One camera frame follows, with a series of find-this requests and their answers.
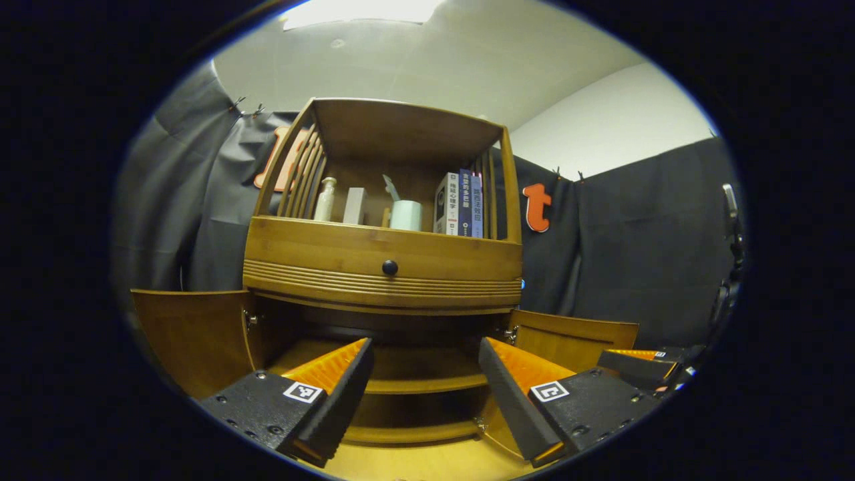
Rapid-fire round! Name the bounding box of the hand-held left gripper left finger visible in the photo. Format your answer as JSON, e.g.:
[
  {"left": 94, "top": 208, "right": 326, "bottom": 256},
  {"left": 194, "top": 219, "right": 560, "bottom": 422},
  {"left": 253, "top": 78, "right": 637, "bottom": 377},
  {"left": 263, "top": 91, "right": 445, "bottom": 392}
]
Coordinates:
[{"left": 199, "top": 337, "right": 376, "bottom": 468}]

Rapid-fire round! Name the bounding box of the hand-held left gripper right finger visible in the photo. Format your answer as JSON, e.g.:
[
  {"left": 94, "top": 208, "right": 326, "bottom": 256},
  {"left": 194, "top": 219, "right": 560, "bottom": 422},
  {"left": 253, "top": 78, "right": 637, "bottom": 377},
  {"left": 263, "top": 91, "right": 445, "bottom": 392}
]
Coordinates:
[{"left": 478, "top": 337, "right": 662, "bottom": 468}]

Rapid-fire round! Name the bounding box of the wooden shoe cabinet door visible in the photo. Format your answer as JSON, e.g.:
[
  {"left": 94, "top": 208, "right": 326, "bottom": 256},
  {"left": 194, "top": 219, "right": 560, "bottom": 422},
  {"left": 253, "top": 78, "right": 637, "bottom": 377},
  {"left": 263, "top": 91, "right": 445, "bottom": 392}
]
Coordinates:
[
  {"left": 506, "top": 309, "right": 640, "bottom": 375},
  {"left": 130, "top": 289, "right": 258, "bottom": 400}
]

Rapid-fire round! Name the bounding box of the wooden double-door shoe cabinet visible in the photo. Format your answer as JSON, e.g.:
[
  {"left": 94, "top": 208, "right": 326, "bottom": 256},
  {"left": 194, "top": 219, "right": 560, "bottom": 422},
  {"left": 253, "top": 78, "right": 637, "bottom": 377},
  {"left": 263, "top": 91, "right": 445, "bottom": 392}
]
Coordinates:
[{"left": 242, "top": 98, "right": 525, "bottom": 445}]

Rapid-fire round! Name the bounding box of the black backdrop cloth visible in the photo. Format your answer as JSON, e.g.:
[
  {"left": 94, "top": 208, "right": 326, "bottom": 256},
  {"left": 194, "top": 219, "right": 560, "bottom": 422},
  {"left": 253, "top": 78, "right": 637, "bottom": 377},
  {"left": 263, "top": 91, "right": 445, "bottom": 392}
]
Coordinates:
[{"left": 114, "top": 60, "right": 742, "bottom": 348}]

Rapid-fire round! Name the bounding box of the wooden drawer with black knob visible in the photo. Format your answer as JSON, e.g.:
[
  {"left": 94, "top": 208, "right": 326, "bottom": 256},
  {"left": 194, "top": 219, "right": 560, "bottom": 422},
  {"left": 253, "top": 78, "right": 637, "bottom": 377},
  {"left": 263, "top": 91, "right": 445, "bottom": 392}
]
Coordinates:
[{"left": 242, "top": 215, "right": 524, "bottom": 311}]

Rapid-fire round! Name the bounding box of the dark metal stand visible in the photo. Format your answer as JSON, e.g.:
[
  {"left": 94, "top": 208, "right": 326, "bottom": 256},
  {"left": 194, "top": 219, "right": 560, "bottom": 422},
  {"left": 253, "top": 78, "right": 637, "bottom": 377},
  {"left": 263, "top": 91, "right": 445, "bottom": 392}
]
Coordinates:
[{"left": 708, "top": 182, "right": 746, "bottom": 328}]

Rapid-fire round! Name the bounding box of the small white box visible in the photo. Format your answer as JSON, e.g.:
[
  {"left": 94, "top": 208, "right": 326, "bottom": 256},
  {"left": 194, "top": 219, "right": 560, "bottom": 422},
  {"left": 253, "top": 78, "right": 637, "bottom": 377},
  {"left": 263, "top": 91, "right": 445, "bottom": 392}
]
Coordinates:
[{"left": 343, "top": 188, "right": 367, "bottom": 225}]

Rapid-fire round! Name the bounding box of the mint green cup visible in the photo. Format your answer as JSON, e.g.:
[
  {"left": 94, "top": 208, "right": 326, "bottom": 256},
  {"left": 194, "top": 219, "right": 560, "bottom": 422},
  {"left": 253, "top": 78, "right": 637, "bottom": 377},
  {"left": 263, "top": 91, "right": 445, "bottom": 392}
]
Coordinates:
[{"left": 390, "top": 200, "right": 423, "bottom": 232}]

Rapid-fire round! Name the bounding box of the white pump bottle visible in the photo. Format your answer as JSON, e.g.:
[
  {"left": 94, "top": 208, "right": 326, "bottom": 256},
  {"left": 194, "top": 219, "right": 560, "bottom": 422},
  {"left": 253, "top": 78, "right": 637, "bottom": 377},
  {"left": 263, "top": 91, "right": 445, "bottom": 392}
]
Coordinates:
[{"left": 314, "top": 177, "right": 337, "bottom": 222}]

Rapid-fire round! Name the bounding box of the light blue spine book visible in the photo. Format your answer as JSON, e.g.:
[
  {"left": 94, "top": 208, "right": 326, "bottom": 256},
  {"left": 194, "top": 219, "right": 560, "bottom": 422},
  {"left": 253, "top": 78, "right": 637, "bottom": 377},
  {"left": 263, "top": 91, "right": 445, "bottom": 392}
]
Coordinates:
[{"left": 470, "top": 172, "right": 484, "bottom": 238}]

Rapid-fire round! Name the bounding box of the ceiling light panel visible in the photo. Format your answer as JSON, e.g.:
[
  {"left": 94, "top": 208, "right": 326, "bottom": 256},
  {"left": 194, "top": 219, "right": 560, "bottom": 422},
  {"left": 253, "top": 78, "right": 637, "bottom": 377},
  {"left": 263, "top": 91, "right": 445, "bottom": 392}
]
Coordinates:
[{"left": 281, "top": 0, "right": 445, "bottom": 31}]

